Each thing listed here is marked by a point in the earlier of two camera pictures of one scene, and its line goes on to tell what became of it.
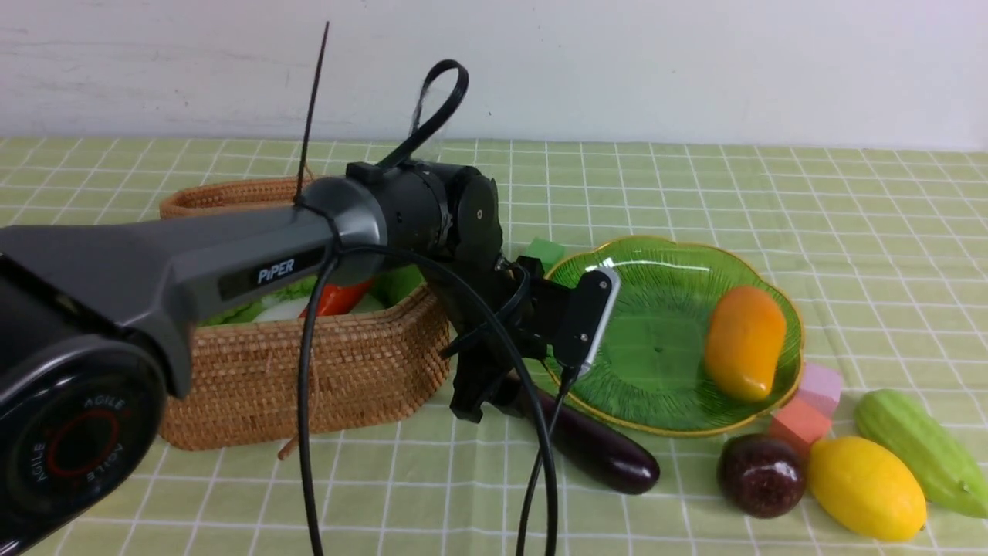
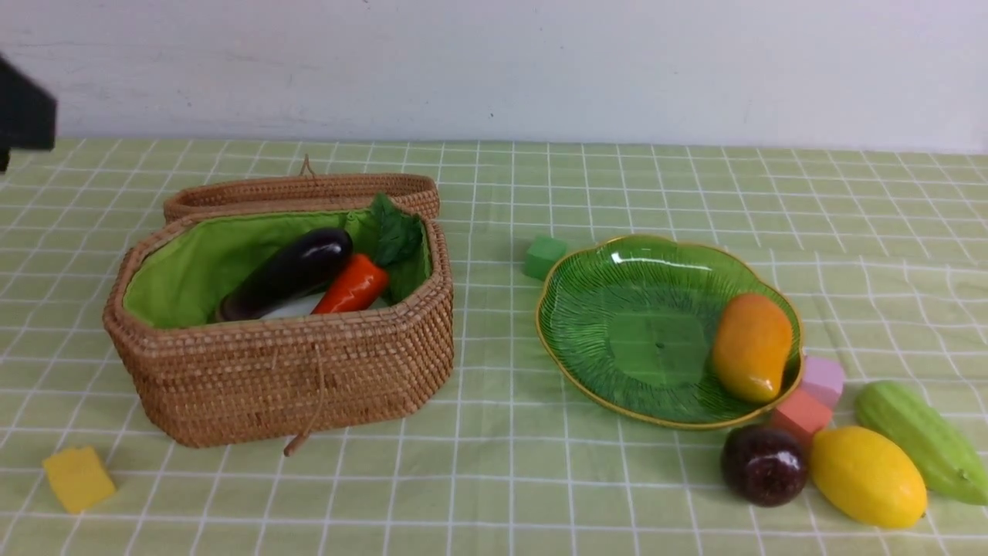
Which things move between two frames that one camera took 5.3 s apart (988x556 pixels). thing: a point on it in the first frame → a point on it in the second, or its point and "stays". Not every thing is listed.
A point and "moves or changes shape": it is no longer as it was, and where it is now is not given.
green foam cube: x=548 y=252 stays
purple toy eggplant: x=603 y=459 moves or changes shape
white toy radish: x=282 y=309 stays
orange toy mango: x=746 y=343 moves or changes shape
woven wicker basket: x=366 y=368 stays
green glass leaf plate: x=650 y=374 stays
